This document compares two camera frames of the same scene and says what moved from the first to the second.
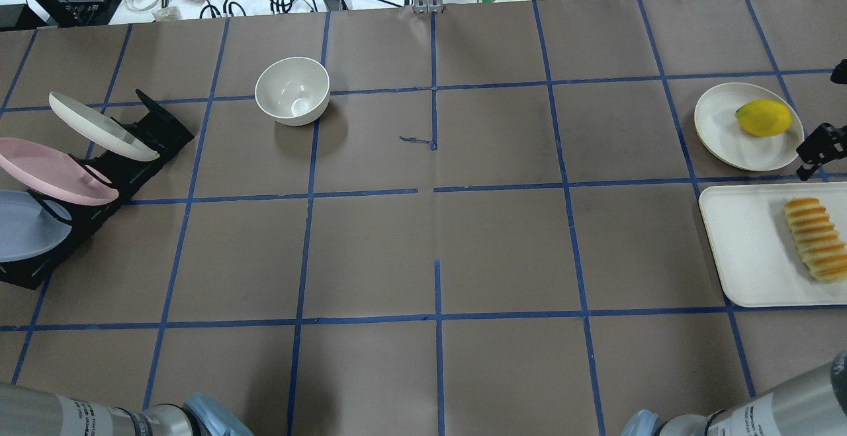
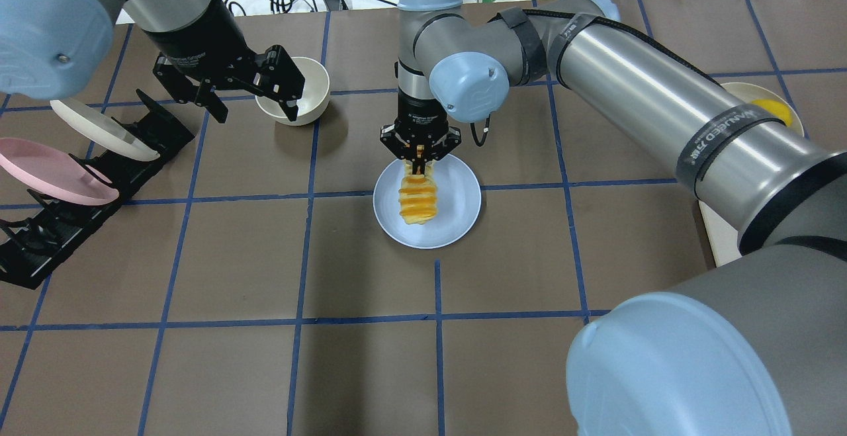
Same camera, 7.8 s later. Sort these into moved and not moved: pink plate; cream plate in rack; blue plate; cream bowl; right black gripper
Moved: blue plate; right black gripper
Not moved: cream bowl; pink plate; cream plate in rack
